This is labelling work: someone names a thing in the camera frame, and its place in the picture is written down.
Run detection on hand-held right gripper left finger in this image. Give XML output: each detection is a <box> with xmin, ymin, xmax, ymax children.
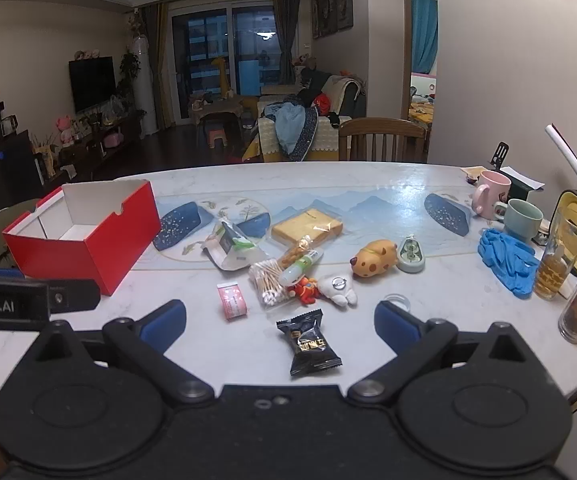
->
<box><xmin>28</xmin><ymin>300</ymin><xmax>215</xmax><ymax>406</ymax></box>

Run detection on small covered table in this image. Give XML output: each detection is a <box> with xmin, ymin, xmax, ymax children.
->
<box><xmin>188</xmin><ymin>99</ymin><xmax>244</xmax><ymax>146</ymax></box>

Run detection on beige blanket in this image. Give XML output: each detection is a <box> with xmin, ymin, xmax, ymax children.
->
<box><xmin>326</xmin><ymin>75</ymin><xmax>367</xmax><ymax>111</ymax></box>

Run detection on white tooth plush toy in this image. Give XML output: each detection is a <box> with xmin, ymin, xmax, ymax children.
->
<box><xmin>316</xmin><ymin>274</ymin><xmax>358</xmax><ymax>309</ymax></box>

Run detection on cotton swab bag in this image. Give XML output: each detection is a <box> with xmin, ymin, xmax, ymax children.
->
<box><xmin>247</xmin><ymin>258</ymin><xmax>292</xmax><ymax>309</ymax></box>

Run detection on green mug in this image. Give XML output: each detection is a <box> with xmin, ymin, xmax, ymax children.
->
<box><xmin>493</xmin><ymin>198</ymin><xmax>544</xmax><ymax>242</ymax></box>

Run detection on blue rubber gloves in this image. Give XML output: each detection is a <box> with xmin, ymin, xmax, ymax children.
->
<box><xmin>477</xmin><ymin>228</ymin><xmax>542</xmax><ymax>300</ymax></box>

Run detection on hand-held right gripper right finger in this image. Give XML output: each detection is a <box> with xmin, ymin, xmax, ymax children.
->
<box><xmin>347</xmin><ymin>300</ymin><xmax>534</xmax><ymax>406</ymax></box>

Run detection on green correction tape dispenser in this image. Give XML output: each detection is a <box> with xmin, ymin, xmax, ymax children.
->
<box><xmin>397</xmin><ymin>235</ymin><xmax>425</xmax><ymax>273</ymax></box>

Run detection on dark television cabinet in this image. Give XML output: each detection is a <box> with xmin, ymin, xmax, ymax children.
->
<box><xmin>28</xmin><ymin>110</ymin><xmax>144</xmax><ymax>183</ymax></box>

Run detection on sofa with yellow cover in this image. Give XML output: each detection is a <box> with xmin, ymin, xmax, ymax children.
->
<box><xmin>242</xmin><ymin>72</ymin><xmax>369</xmax><ymax>163</ymax></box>

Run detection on clear plastic bag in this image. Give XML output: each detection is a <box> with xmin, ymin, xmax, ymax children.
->
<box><xmin>103</xmin><ymin>95</ymin><xmax>126</xmax><ymax>126</ymax></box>

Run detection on black television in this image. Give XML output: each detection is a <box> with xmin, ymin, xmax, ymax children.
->
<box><xmin>68</xmin><ymin>56</ymin><xmax>118</xmax><ymax>115</ymax></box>

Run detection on wooden chair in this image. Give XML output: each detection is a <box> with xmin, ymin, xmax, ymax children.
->
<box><xmin>337</xmin><ymin>117</ymin><xmax>428</xmax><ymax>163</ymax></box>

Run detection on red cardboard box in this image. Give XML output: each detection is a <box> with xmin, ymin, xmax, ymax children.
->
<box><xmin>2</xmin><ymin>180</ymin><xmax>162</xmax><ymax>297</ymax></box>

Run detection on bagged yellow bread slice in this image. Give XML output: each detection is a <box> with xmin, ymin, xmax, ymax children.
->
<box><xmin>271</xmin><ymin>207</ymin><xmax>344</xmax><ymax>247</ymax></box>

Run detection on pink mug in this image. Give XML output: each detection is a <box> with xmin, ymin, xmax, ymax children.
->
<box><xmin>471</xmin><ymin>170</ymin><xmax>513</xmax><ymax>221</ymax></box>

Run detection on small pink packet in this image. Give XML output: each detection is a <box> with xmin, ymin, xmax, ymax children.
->
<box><xmin>217</xmin><ymin>282</ymin><xmax>248</xmax><ymax>321</ymax></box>

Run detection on white green tube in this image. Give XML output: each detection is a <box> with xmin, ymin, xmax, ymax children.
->
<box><xmin>278</xmin><ymin>251</ymin><xmax>323</xmax><ymax>287</ymax></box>

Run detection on pink plush toy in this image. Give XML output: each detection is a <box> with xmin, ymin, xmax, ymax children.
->
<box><xmin>57</xmin><ymin>115</ymin><xmax>78</xmax><ymax>148</ymax></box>

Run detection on brown dog toy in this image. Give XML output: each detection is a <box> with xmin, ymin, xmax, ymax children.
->
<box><xmin>350</xmin><ymin>239</ymin><xmax>398</xmax><ymax>278</ymax></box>

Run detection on glass of tea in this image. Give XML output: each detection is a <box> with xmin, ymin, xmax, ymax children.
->
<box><xmin>533</xmin><ymin>207</ymin><xmax>577</xmax><ymax>302</ymax></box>

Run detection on white tower air conditioner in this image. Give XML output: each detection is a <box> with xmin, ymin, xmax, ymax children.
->
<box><xmin>132</xmin><ymin>35</ymin><xmax>160</xmax><ymax>136</ymax></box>

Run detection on black water dispenser cabinet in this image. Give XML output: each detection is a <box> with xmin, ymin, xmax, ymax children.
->
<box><xmin>0</xmin><ymin>102</ymin><xmax>44</xmax><ymax>216</ymax></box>

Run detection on clear bag of nuts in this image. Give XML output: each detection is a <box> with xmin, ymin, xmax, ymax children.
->
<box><xmin>278</xmin><ymin>235</ymin><xmax>319</xmax><ymax>271</ymax></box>

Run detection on dark green box with paper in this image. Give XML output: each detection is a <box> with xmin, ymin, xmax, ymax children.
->
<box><xmin>499</xmin><ymin>165</ymin><xmax>545</xmax><ymax>206</ymax></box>

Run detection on blue curtain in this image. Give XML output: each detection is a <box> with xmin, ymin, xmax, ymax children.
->
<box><xmin>411</xmin><ymin>0</ymin><xmax>439</xmax><ymax>76</ymax></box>

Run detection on white green-labelled packet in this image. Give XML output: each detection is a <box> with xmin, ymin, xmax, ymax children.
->
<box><xmin>201</xmin><ymin>219</ymin><xmax>272</xmax><ymax>272</ymax></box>

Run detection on yellow giraffe toy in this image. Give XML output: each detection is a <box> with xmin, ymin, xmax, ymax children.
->
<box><xmin>212</xmin><ymin>57</ymin><xmax>234</xmax><ymax>101</ymax></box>

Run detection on white rod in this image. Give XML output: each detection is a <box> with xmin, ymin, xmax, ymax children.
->
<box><xmin>545</xmin><ymin>124</ymin><xmax>577</xmax><ymax>196</ymax></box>

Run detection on small red plush figure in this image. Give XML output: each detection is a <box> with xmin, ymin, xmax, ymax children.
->
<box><xmin>288</xmin><ymin>276</ymin><xmax>322</xmax><ymax>306</ymax></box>

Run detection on grey curtain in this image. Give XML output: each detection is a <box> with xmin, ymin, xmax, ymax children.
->
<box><xmin>272</xmin><ymin>0</ymin><xmax>302</xmax><ymax>86</ymax></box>

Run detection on black snack packet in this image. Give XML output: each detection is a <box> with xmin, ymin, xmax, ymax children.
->
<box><xmin>275</xmin><ymin>308</ymin><xmax>343</xmax><ymax>377</ymax></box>

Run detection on potted plant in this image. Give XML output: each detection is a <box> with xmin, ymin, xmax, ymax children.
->
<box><xmin>118</xmin><ymin>50</ymin><xmax>142</xmax><ymax>111</ymax></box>

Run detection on blue clothes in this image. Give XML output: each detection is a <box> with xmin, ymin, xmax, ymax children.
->
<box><xmin>263</xmin><ymin>102</ymin><xmax>319</xmax><ymax>156</ymax></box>

